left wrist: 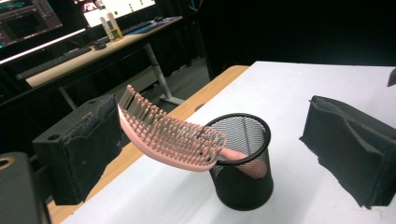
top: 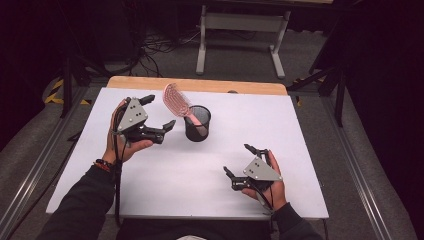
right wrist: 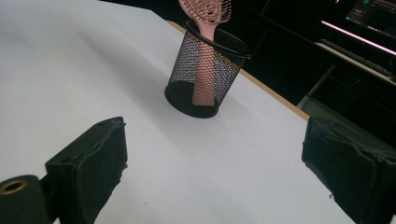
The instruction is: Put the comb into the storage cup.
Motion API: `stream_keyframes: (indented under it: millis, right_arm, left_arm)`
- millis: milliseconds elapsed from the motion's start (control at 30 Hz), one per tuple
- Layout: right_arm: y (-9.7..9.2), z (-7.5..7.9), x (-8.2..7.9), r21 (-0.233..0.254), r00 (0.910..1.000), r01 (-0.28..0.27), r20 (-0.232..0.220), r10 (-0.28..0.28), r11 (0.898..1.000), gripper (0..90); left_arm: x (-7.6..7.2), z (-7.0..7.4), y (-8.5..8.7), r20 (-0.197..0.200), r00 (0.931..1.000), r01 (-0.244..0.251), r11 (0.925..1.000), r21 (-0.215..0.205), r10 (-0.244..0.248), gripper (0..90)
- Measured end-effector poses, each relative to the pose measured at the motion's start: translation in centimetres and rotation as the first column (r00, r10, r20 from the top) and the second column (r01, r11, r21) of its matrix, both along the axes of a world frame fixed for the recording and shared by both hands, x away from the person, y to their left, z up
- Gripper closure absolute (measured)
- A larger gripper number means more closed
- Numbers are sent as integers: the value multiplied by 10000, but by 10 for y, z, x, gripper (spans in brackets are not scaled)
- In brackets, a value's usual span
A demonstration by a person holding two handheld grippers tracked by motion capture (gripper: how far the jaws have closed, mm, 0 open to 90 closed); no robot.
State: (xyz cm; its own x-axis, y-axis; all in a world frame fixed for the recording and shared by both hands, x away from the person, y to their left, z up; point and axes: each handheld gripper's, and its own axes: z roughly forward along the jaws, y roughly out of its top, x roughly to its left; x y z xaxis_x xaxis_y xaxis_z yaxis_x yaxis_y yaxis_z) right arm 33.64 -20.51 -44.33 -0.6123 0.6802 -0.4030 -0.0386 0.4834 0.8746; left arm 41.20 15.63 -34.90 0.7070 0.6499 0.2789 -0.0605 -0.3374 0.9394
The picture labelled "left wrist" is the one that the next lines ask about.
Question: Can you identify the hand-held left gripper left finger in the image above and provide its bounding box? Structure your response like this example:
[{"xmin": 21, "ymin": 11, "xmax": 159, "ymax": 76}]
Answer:
[{"xmin": 32, "ymin": 93, "xmax": 123, "ymax": 206}]

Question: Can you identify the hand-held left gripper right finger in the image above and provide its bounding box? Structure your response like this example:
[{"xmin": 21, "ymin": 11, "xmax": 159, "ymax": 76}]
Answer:
[{"xmin": 299, "ymin": 94, "xmax": 396, "ymax": 210}]

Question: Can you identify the pink hairbrush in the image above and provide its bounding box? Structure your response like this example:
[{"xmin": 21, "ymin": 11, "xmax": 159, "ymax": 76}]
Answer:
[{"xmin": 117, "ymin": 84, "xmax": 269, "ymax": 180}]

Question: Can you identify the black mesh pen cup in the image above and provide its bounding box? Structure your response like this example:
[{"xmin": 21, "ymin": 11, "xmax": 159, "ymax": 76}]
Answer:
[{"xmin": 199, "ymin": 112, "xmax": 276, "ymax": 212}]

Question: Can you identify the black keyboard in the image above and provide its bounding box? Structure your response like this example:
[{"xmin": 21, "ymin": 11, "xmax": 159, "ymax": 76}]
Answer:
[
  {"xmin": 14, "ymin": 46, "xmax": 93, "ymax": 82},
  {"xmin": 122, "ymin": 16, "xmax": 176, "ymax": 36}
]

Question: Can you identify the white table cover board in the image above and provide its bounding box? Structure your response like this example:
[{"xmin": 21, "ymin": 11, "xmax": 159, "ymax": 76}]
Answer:
[{"xmin": 60, "ymin": 60, "xmax": 396, "ymax": 224}]

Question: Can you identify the white light strip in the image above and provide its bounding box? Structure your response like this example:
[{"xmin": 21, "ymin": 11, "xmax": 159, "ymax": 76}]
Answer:
[{"xmin": 0, "ymin": 27, "xmax": 87, "ymax": 66}]

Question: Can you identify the white-legged desk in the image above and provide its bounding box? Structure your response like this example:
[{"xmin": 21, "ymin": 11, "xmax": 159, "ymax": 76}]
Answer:
[{"xmin": 0, "ymin": 15, "xmax": 188, "ymax": 114}]

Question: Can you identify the clear bottle yellow liquid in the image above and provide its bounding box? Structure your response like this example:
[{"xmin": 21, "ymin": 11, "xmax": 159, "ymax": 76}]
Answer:
[{"xmin": 98, "ymin": 4, "xmax": 124, "ymax": 43}]

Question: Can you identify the dark-screen monitor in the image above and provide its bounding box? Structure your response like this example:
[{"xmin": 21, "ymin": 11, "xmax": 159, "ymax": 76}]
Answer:
[{"xmin": 0, "ymin": 0, "xmax": 64, "ymax": 50}]

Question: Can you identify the bright-screen monitor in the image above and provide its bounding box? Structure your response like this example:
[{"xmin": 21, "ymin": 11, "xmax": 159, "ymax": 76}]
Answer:
[{"xmin": 72, "ymin": 0, "xmax": 157, "ymax": 29}]

